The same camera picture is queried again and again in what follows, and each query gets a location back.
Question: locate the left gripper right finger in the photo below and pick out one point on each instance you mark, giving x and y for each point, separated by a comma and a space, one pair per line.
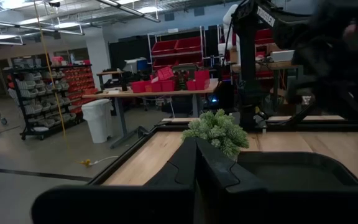
216, 174

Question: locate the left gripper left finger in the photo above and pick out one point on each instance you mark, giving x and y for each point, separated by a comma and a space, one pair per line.
182, 174

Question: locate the black plastic tray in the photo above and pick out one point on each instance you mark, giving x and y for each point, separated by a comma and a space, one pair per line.
297, 174

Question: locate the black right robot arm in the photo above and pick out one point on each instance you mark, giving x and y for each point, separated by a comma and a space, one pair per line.
247, 68

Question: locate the green plant in white pot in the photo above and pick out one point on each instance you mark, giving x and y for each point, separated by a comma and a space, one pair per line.
216, 130

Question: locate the white box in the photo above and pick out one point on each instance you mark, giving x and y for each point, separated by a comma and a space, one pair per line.
282, 56

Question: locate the wooden work table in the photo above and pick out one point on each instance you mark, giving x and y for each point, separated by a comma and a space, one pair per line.
275, 66

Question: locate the wooden desk grey legs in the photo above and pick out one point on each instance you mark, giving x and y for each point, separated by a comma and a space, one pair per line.
166, 92

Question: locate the red plastic bin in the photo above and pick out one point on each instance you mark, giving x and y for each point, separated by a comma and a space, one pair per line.
163, 86
140, 87
202, 79
191, 85
165, 73

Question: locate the small dark machine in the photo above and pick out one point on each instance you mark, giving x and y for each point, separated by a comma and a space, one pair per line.
182, 77

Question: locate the white trash bin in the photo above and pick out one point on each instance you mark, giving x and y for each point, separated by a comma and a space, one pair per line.
98, 121

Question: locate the white and blue container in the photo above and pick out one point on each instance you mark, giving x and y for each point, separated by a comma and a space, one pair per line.
137, 64

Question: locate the white machine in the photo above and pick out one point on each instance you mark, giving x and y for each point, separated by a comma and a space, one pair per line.
228, 25

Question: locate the shelf with large red bins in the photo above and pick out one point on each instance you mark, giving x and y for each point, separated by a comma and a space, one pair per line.
176, 46

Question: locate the rack of small red bins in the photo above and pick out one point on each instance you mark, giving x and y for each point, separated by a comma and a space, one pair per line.
79, 87

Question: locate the black cart with grey bins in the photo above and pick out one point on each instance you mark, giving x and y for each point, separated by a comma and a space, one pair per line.
36, 93

